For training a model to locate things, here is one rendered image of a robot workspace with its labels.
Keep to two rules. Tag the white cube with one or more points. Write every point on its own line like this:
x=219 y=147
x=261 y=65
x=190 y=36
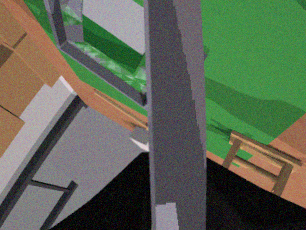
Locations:
x=141 y=137

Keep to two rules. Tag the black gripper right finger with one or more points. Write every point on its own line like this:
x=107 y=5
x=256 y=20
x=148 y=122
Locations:
x=232 y=203

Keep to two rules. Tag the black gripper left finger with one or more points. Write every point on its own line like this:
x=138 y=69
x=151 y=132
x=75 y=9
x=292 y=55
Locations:
x=123 y=204

